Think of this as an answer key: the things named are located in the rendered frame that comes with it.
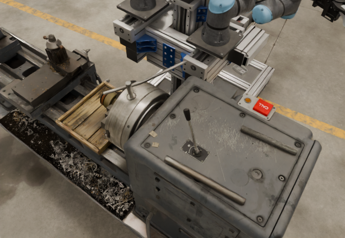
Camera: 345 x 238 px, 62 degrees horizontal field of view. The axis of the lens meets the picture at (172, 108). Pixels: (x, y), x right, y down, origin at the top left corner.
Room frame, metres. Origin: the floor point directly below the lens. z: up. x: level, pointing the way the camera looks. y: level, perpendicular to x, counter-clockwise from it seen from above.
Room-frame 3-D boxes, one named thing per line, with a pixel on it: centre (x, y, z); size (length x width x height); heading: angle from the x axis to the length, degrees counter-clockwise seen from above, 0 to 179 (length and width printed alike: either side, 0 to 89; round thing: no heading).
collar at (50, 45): (1.18, 0.64, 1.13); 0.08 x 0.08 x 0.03
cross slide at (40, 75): (1.12, 0.67, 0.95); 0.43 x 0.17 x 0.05; 147
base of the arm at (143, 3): (1.52, 0.20, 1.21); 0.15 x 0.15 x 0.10
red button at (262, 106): (0.70, -0.35, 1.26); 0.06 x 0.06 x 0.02; 57
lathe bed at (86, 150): (1.11, 0.67, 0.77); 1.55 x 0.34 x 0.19; 57
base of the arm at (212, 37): (1.25, -0.21, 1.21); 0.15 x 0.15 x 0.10
